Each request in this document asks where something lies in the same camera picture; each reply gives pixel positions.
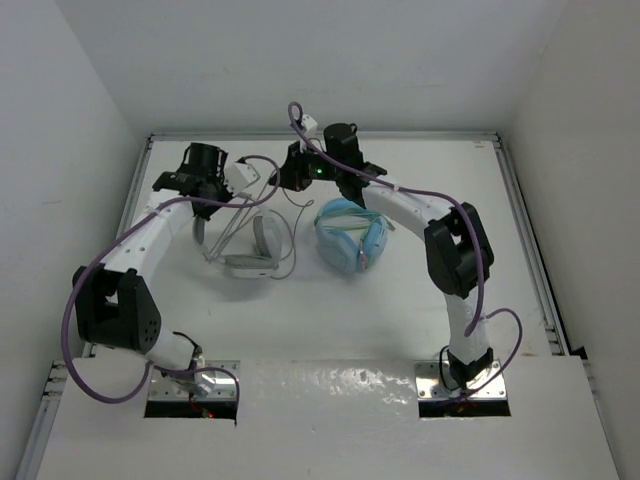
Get light blue headphones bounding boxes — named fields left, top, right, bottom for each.
left=313, top=198, right=396, bottom=275

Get white grey headphones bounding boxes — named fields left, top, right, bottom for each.
left=192, top=209, right=292, bottom=279

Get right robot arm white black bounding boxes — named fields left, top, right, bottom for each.
left=269, top=116, right=494, bottom=388

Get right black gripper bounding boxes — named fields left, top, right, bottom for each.
left=272, top=137, right=344, bottom=190

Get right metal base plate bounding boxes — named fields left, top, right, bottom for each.
left=413, top=360, right=508, bottom=403

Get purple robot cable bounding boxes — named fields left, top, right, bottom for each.
left=60, top=155, right=281, bottom=426
left=287, top=102, right=524, bottom=401

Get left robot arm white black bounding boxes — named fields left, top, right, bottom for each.
left=73, top=143, right=232, bottom=371

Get grey headphone cable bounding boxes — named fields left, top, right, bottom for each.
left=202, top=169, right=316, bottom=281

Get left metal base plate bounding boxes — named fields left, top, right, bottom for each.
left=147, top=361, right=240, bottom=402

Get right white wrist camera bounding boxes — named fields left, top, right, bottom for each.
left=295, top=114, right=318, bottom=138

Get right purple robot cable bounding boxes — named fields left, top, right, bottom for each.
left=287, top=102, right=524, bottom=401

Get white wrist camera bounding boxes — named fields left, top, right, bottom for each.
left=223, top=161, right=260, bottom=196
left=295, top=114, right=318, bottom=138

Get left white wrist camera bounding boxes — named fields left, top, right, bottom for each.
left=223, top=161, right=260, bottom=196

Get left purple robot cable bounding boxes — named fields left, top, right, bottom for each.
left=60, top=155, right=281, bottom=426

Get aluminium table frame rail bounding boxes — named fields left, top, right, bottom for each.
left=38, top=133, right=616, bottom=479

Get metal base plate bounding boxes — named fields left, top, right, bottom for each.
left=413, top=360, right=508, bottom=403
left=147, top=361, right=240, bottom=402

